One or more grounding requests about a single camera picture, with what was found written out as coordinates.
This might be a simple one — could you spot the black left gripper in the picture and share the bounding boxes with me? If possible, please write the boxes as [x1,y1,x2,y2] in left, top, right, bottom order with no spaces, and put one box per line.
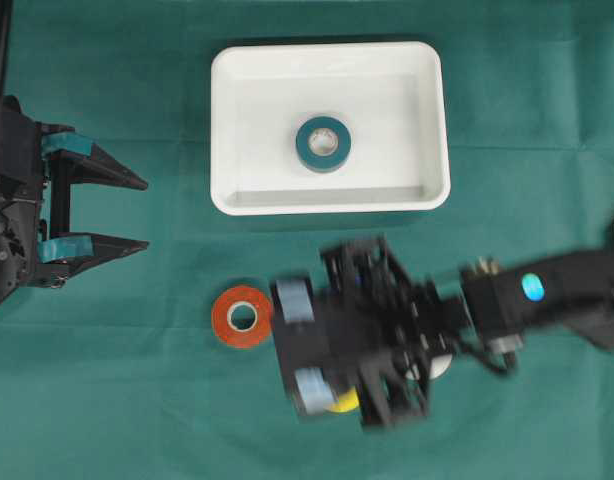
[6,121,149,288]

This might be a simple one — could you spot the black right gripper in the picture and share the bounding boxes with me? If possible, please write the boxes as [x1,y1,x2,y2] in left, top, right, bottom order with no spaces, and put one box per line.
[320,237,467,428]

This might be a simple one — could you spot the green tape roll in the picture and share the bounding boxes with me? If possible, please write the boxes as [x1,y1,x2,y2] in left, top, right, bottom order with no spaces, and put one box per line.
[295,116,352,173]

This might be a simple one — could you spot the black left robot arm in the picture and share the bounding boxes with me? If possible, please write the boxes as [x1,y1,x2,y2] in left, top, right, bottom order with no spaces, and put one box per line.
[0,96,149,305]

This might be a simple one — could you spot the white tape roll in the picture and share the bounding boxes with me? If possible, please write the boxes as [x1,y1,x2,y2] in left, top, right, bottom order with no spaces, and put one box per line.
[429,354,453,380]

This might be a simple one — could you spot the yellow tape roll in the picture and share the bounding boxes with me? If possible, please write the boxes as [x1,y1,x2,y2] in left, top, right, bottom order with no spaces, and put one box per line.
[325,388,360,414]

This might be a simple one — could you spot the red tape roll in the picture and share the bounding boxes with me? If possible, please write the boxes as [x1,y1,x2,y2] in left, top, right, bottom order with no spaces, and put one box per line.
[211,285,273,349]

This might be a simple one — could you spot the white plastic case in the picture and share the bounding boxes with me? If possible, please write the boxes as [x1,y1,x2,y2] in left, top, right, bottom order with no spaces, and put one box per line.
[210,41,451,216]

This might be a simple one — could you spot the green table cloth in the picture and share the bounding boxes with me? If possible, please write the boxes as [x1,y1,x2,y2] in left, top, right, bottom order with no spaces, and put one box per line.
[0,1,614,479]

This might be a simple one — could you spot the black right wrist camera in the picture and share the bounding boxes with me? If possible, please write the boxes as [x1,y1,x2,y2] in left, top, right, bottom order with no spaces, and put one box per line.
[271,276,353,416]

